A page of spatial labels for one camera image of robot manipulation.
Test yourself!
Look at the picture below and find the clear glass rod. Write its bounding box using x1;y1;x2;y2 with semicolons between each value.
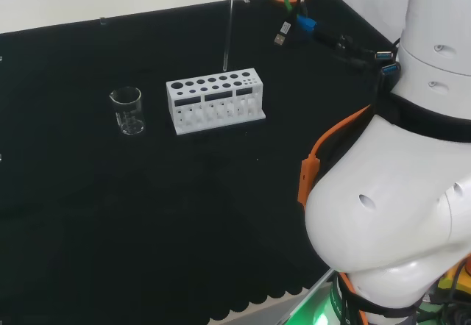
222;0;237;73

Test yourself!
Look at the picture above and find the white test tube rack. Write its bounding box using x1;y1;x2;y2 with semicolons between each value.
166;68;266;136

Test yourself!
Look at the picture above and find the clear glass beaker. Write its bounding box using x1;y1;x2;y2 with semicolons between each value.
108;86;146;136

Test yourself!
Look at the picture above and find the black bench cloth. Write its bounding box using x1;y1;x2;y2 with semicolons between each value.
0;0;397;325

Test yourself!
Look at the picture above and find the yellow stop button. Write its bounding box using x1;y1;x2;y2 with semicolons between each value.
436;254;471;293

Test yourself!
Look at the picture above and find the black cable with usb plug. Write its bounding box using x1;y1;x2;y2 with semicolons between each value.
273;0;314;49

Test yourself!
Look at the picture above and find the blue cable plug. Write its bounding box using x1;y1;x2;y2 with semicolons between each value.
295;13;319;35

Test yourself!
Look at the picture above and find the orange cable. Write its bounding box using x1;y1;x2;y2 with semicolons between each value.
257;0;373;325

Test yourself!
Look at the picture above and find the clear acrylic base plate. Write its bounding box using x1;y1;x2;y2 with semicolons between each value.
279;268;336;325

